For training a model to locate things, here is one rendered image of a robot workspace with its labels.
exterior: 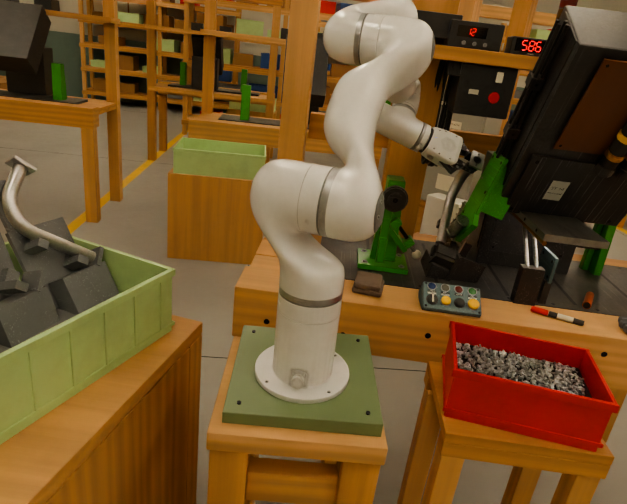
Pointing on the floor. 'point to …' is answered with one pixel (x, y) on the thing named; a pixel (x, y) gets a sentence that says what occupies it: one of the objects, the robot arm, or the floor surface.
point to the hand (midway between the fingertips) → (470, 162)
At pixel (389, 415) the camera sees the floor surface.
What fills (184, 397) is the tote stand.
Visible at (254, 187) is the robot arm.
